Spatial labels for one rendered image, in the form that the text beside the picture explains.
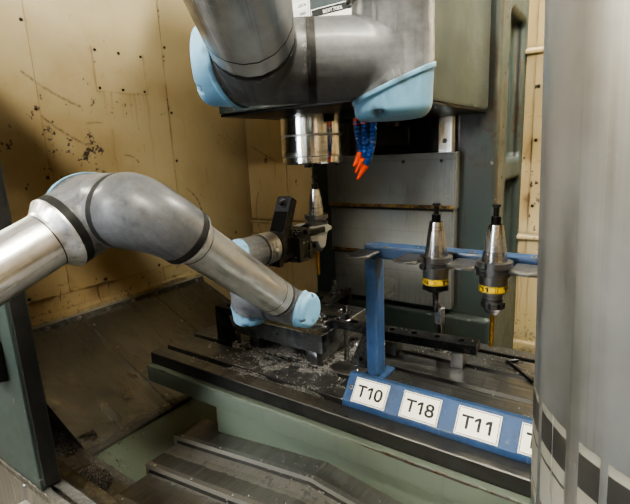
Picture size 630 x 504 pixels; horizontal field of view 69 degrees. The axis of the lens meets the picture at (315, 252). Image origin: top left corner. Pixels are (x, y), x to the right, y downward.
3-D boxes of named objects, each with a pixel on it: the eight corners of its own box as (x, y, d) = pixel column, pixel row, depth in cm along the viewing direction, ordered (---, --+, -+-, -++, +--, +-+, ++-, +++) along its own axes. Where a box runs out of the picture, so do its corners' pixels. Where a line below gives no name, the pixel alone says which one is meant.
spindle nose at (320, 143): (351, 161, 124) (350, 115, 121) (330, 163, 109) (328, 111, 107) (298, 163, 130) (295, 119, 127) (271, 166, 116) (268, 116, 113)
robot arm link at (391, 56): (317, 125, 48) (312, 11, 46) (425, 120, 48) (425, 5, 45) (318, 120, 40) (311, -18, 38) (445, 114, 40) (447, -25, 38)
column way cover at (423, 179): (452, 311, 150) (455, 151, 139) (331, 292, 177) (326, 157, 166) (457, 307, 154) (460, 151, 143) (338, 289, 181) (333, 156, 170)
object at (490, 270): (516, 272, 84) (517, 259, 83) (506, 280, 79) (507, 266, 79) (482, 268, 88) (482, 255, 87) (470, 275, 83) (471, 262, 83)
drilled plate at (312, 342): (322, 354, 114) (321, 335, 113) (238, 333, 130) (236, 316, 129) (366, 324, 132) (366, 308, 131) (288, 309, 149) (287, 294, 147)
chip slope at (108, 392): (125, 480, 119) (111, 389, 114) (12, 409, 157) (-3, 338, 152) (318, 352, 190) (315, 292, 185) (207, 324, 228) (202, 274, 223)
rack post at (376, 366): (376, 388, 104) (374, 262, 98) (356, 382, 107) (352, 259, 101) (395, 370, 112) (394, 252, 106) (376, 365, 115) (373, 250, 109)
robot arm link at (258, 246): (214, 279, 100) (210, 241, 98) (248, 268, 108) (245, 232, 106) (240, 284, 95) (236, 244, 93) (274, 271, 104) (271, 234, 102)
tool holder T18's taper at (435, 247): (452, 254, 89) (452, 220, 88) (439, 259, 86) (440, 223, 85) (432, 252, 92) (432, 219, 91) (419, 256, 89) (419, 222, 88)
